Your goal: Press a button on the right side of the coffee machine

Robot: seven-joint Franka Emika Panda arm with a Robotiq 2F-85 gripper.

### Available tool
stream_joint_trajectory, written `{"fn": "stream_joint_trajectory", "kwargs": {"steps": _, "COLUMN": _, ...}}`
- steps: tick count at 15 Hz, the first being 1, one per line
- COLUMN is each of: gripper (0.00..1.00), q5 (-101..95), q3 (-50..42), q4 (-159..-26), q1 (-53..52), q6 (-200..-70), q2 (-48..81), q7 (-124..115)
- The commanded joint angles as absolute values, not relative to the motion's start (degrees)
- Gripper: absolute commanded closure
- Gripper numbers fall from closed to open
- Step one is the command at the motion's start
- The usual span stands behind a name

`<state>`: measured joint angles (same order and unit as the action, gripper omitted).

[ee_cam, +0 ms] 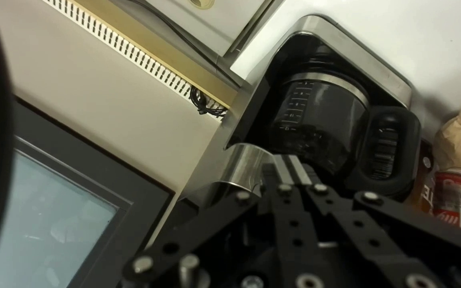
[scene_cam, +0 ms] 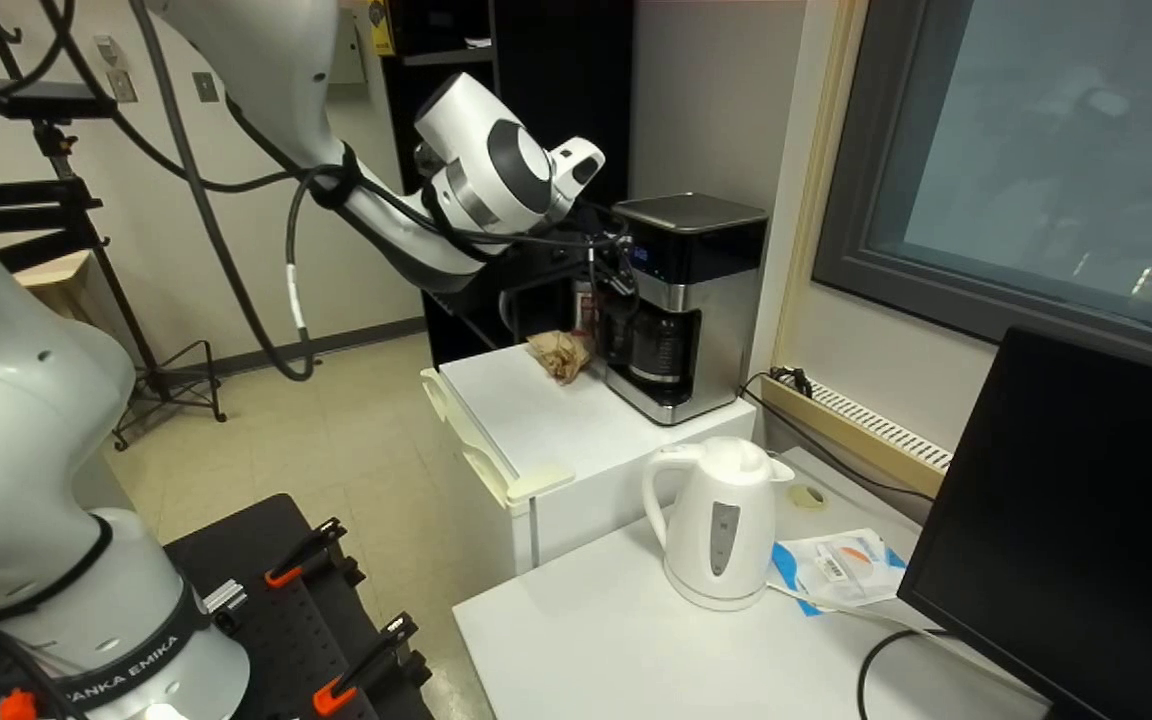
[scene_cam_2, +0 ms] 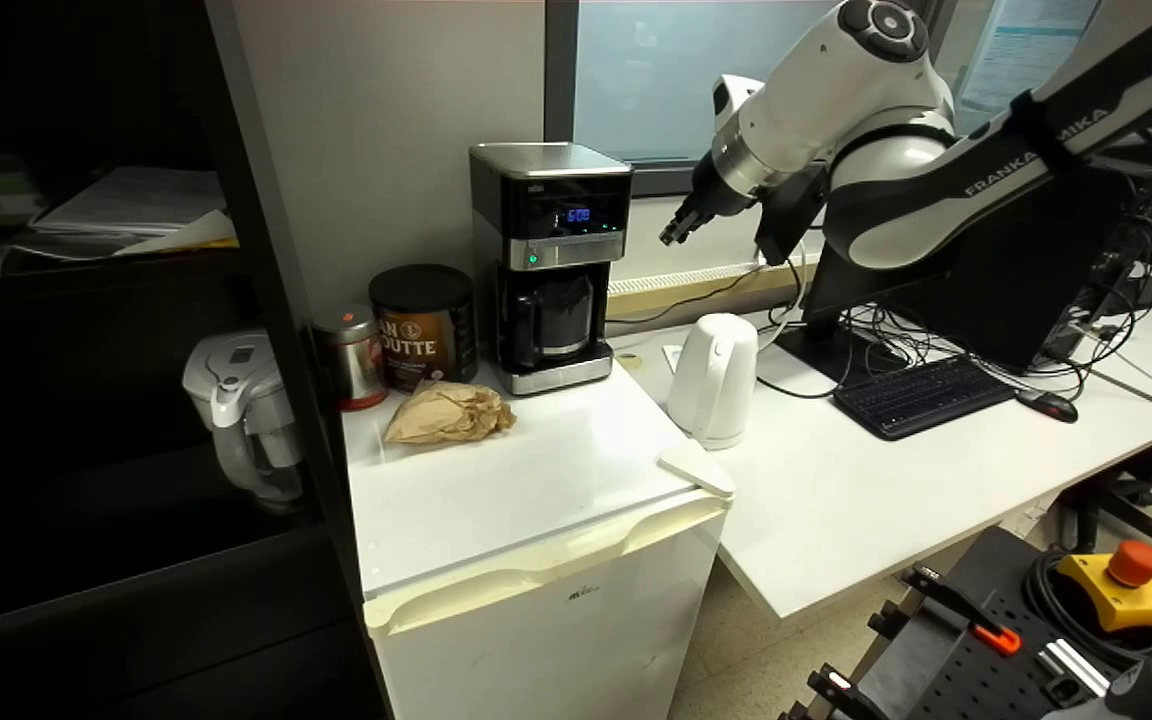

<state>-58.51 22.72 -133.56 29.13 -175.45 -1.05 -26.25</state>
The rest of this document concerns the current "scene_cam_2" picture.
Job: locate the yellow emergency stop button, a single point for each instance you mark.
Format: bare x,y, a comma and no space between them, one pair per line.
1121,585

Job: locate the black shelving unit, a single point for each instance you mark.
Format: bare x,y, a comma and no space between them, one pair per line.
96,532

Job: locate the white card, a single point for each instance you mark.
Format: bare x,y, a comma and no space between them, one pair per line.
697,470

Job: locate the white mini fridge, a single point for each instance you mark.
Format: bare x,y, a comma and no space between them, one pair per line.
520,532

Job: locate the dark coffee canister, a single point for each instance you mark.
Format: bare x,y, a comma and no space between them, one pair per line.
420,325

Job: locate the black computer mouse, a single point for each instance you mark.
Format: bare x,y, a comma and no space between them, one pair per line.
1051,407

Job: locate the white water filter pitcher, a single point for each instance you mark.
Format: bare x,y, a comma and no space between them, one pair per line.
246,413

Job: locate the crumpled brown paper bag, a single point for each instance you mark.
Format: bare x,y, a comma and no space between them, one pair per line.
445,419

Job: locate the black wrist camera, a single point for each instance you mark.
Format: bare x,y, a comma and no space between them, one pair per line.
791,212

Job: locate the stack of papers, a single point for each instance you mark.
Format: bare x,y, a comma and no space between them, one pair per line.
123,212

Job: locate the black computer monitor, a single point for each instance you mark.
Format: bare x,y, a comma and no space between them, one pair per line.
1000,285

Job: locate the black keyboard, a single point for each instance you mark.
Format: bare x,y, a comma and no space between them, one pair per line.
922,399

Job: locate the black perforated mounting table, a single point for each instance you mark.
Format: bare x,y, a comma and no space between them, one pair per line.
978,664

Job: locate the white electric kettle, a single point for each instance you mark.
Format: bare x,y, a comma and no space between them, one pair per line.
715,383

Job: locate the black silver coffee machine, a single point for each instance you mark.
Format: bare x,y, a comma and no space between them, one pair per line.
550,266

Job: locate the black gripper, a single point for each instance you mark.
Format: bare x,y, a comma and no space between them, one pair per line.
716,192

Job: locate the small red-labelled bottle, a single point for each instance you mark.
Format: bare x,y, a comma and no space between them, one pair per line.
357,360

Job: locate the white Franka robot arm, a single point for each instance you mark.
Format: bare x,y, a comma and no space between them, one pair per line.
951,163

